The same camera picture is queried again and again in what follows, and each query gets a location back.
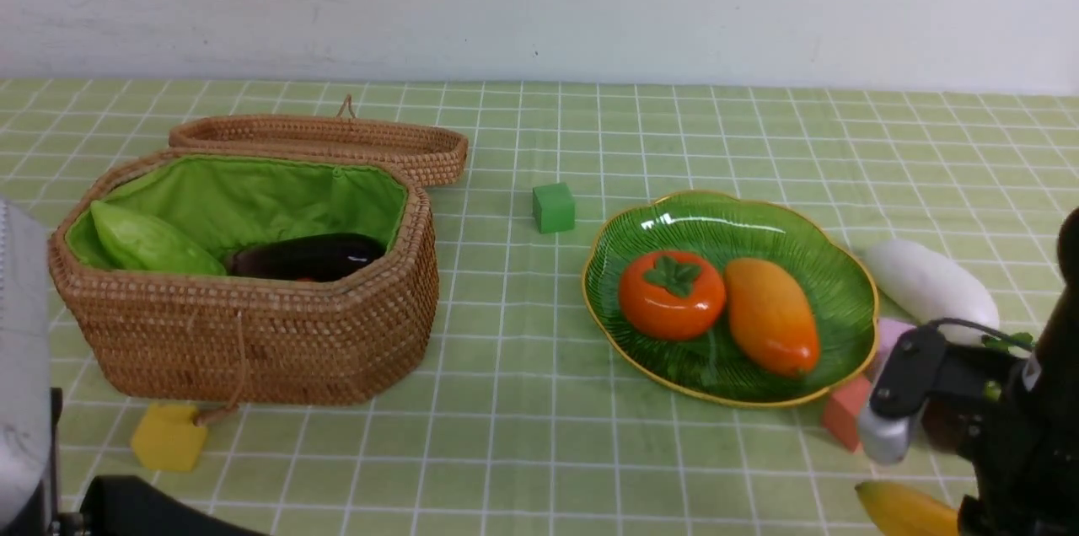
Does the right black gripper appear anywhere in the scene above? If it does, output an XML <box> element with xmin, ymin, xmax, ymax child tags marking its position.
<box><xmin>958</xmin><ymin>348</ymin><xmax>1078</xmax><ymax>535</ymax></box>

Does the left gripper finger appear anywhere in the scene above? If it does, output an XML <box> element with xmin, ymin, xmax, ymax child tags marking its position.
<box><xmin>80</xmin><ymin>475</ymin><xmax>259</xmax><ymax>536</ymax></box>

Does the yellow banana toy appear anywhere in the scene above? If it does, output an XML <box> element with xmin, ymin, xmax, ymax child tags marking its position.
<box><xmin>855</xmin><ymin>480</ymin><xmax>959</xmax><ymax>536</ymax></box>

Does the green bitter gourd toy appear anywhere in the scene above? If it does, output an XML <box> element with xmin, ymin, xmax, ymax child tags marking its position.
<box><xmin>88</xmin><ymin>201</ymin><xmax>227</xmax><ymax>276</ymax></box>

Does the orange mango toy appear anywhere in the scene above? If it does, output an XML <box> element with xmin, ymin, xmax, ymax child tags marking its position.
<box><xmin>723</xmin><ymin>257</ymin><xmax>820</xmax><ymax>381</ymax></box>

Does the purple eggplant toy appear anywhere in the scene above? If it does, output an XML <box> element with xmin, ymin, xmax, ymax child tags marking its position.
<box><xmin>223</xmin><ymin>233</ymin><xmax>386</xmax><ymax>281</ymax></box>

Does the orange persimmon toy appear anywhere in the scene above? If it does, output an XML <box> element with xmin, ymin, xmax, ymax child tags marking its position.
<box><xmin>617</xmin><ymin>250</ymin><xmax>727</xmax><ymax>341</ymax></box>

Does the purple mangosteen toy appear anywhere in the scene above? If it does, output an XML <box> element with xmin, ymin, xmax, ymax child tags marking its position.
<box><xmin>921</xmin><ymin>395</ymin><xmax>985</xmax><ymax>461</ymax></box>

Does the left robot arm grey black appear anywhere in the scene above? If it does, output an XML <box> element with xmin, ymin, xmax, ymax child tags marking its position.
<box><xmin>1</xmin><ymin>201</ymin><xmax>247</xmax><ymax>535</ymax></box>

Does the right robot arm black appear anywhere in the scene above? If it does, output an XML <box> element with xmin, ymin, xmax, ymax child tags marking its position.
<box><xmin>957</xmin><ymin>211</ymin><xmax>1078</xmax><ymax>535</ymax></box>

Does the yellow foam block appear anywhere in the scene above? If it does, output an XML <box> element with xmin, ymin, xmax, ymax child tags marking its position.
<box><xmin>129</xmin><ymin>403</ymin><xmax>208</xmax><ymax>472</ymax></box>

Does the pink foam cube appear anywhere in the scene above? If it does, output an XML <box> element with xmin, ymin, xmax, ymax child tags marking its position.
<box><xmin>866</xmin><ymin>318</ymin><xmax>915</xmax><ymax>381</ymax></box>

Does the white radish toy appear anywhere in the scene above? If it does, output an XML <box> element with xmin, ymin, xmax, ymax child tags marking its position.
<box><xmin>861</xmin><ymin>238</ymin><xmax>1001</xmax><ymax>330</ymax></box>

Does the salmon red foam cube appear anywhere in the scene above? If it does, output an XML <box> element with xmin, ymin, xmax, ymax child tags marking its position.
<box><xmin>821</xmin><ymin>375</ymin><xmax>872</xmax><ymax>454</ymax></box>

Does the woven wicker basket green lining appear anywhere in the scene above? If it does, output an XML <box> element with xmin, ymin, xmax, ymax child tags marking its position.
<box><xmin>49</xmin><ymin>148</ymin><xmax>439</xmax><ymax>406</ymax></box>

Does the green glass leaf plate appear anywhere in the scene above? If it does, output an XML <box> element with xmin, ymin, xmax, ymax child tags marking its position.
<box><xmin>581</xmin><ymin>190</ymin><xmax>879</xmax><ymax>408</ymax></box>

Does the green checkered tablecloth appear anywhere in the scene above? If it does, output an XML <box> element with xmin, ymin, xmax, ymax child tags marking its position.
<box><xmin>1</xmin><ymin>78</ymin><xmax>1078</xmax><ymax>535</ymax></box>

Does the woven wicker basket lid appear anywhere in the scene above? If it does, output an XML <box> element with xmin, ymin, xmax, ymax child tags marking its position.
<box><xmin>169</xmin><ymin>95</ymin><xmax>470</xmax><ymax>187</ymax></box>

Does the green foam cube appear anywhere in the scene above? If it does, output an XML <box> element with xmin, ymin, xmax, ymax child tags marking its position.
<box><xmin>532</xmin><ymin>182</ymin><xmax>577</xmax><ymax>235</ymax></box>

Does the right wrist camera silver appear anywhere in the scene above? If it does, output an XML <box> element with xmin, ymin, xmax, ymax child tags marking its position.
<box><xmin>856</xmin><ymin>324</ymin><xmax>950</xmax><ymax>467</ymax></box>

